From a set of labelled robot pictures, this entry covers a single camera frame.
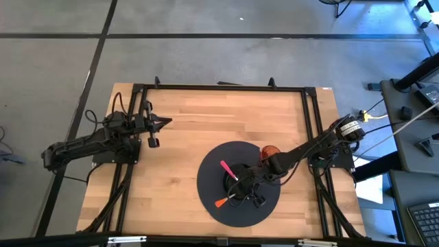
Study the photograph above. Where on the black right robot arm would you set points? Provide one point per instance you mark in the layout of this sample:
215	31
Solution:
308	149

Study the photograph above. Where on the black bowl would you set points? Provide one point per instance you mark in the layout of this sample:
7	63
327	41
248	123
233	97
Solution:
227	182

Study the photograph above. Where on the black power adapter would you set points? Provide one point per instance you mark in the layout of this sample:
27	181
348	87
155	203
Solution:
428	94

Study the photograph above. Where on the grey side desk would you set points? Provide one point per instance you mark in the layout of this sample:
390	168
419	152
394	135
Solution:
408	144
401	199

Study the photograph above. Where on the black rig crossbar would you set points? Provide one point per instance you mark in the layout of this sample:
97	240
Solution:
51	241

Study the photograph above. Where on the black triangular stand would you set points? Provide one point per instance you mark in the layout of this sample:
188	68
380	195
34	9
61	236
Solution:
426	144

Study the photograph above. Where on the white rod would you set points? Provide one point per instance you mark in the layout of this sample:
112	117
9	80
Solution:
415	119

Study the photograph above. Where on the silver metal bracket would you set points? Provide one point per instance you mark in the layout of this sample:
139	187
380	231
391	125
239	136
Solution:
317	243
127	239

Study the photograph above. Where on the black keyboard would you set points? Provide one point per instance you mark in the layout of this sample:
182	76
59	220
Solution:
427	223

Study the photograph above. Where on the red faceted plastic tumbler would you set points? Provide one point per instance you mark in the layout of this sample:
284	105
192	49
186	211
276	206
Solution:
269	151

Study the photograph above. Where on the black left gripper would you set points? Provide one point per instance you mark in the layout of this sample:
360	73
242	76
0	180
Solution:
144	123

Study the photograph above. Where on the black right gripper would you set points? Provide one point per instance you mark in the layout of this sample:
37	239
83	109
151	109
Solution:
248	178

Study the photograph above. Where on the black diagonal post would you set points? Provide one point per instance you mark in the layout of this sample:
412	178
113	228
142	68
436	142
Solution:
418	71

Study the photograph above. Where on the black metal table frame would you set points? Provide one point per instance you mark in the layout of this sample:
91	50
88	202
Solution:
223	87

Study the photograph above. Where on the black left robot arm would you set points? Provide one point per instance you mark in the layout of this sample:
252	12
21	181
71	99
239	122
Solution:
79	147

